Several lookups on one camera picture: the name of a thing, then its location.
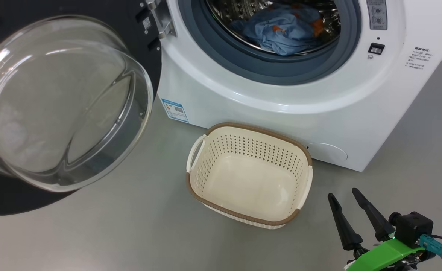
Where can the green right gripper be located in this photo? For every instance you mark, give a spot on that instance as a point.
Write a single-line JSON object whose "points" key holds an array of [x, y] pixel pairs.
{"points": [[384, 256]]}

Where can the blue cartoon print garment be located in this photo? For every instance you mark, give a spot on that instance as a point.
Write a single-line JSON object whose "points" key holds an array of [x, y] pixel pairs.
{"points": [[277, 32]]}

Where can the black round door with glass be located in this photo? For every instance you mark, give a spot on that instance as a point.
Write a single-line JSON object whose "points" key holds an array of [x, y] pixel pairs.
{"points": [[145, 45]]}

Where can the cream perforated laundry basket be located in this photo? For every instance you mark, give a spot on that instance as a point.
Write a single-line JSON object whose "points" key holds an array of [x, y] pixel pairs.
{"points": [[251, 188]]}

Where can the white front-load washing machine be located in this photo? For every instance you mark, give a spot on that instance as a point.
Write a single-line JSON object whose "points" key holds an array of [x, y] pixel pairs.
{"points": [[266, 116]]}

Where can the grey rubber door gasket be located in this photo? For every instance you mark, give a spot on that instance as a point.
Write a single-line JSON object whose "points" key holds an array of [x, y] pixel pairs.
{"points": [[281, 69]]}

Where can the black door latch socket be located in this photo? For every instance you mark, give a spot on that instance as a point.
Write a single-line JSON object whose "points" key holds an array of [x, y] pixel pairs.
{"points": [[376, 48]]}

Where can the metal door hinge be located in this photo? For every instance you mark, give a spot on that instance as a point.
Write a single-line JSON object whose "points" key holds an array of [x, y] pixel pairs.
{"points": [[160, 17]]}

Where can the round white filter cover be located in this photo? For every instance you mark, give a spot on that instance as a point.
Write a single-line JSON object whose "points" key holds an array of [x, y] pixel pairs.
{"points": [[328, 152]]}

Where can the grey control panel strip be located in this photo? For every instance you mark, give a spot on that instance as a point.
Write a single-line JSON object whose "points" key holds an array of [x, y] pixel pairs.
{"points": [[377, 14]]}

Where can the blue energy label sticker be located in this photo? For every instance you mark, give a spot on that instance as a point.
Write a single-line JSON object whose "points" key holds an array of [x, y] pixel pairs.
{"points": [[175, 110]]}

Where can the steel washer drum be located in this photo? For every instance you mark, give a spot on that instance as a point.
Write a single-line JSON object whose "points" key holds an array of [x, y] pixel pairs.
{"points": [[224, 13]]}

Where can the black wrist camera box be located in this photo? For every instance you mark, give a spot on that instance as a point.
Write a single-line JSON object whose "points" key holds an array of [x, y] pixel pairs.
{"points": [[412, 227]]}

